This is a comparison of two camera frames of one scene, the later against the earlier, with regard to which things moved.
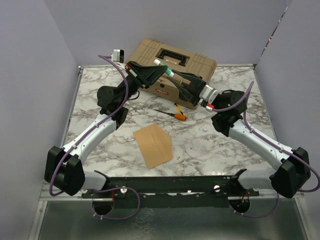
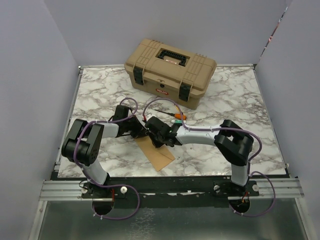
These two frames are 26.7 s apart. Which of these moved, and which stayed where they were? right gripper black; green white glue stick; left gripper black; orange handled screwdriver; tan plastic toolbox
Moved: left gripper black; green white glue stick; right gripper black
Stayed: tan plastic toolbox; orange handled screwdriver
